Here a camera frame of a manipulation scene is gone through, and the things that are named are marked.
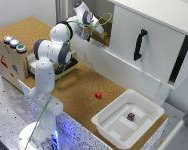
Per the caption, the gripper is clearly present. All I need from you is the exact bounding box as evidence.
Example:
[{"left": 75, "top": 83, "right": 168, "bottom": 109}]
[{"left": 87, "top": 19, "right": 105, "bottom": 37}]

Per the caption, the yellow block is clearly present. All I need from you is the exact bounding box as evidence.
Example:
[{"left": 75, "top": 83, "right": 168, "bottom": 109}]
[{"left": 102, "top": 29, "right": 111, "bottom": 39}]

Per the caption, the pink block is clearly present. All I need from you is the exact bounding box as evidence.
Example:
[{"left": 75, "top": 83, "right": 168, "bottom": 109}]
[{"left": 95, "top": 91, "right": 103, "bottom": 100}]

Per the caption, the purple block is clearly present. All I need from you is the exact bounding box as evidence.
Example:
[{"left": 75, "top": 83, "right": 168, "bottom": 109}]
[{"left": 126, "top": 112, "right": 136, "bottom": 122}]

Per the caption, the white cabinet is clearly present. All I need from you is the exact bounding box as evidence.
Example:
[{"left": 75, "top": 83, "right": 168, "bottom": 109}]
[{"left": 71, "top": 0, "right": 188, "bottom": 108}]

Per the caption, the white sliding door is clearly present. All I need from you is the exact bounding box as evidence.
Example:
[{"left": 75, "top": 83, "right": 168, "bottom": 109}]
[{"left": 108, "top": 3, "right": 188, "bottom": 85}]

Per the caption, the wooden drawer box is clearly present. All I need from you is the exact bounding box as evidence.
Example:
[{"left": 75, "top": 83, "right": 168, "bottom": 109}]
[{"left": 0, "top": 16, "right": 78, "bottom": 92}]

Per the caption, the wooden drawer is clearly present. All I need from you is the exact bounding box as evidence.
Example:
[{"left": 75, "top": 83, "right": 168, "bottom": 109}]
[{"left": 25, "top": 49, "right": 80, "bottom": 81}]

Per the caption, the green button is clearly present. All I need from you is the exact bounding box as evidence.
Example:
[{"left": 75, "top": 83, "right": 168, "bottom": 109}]
[{"left": 15, "top": 43, "right": 28, "bottom": 54}]

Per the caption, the blue button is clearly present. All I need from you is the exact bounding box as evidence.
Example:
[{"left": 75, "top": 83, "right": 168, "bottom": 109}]
[{"left": 9, "top": 38, "right": 21, "bottom": 49}]

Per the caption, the red button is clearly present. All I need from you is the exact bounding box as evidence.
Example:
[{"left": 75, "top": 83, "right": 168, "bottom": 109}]
[{"left": 3, "top": 34, "right": 14, "bottom": 45}]

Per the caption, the white plastic box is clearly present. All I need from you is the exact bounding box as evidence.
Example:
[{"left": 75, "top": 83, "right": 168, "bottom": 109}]
[{"left": 90, "top": 88, "right": 166, "bottom": 150}]

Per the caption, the black drawer handle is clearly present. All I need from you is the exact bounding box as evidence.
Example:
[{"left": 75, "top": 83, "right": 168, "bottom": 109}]
[{"left": 54, "top": 57, "right": 80, "bottom": 73}]

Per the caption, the black door handle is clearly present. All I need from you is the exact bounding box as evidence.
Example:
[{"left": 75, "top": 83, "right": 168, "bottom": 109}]
[{"left": 133, "top": 28, "right": 149, "bottom": 62}]

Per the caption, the green cable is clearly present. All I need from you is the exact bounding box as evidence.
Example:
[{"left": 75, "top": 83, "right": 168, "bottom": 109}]
[{"left": 25, "top": 12, "right": 114, "bottom": 150}]

